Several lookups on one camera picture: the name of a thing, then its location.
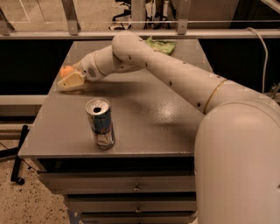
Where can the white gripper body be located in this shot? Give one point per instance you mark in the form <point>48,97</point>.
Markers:
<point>87,67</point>

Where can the orange fruit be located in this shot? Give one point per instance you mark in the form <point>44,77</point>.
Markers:
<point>65,71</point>

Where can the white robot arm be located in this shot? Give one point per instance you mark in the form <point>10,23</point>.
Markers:
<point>237,146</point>

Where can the blue silver drink can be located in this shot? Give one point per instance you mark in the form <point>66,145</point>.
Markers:
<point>99,115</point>

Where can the metal glass railing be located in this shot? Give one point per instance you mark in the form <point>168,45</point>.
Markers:
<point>161,19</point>

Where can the green chip bag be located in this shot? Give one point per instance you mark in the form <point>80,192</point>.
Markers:
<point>162,46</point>

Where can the black office chair base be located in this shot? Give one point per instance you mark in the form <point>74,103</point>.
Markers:
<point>122,21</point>

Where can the grey drawer cabinet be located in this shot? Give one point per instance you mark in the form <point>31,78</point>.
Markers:
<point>147,177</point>

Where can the black chair base leg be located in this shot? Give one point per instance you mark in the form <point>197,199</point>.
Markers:
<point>13,153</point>

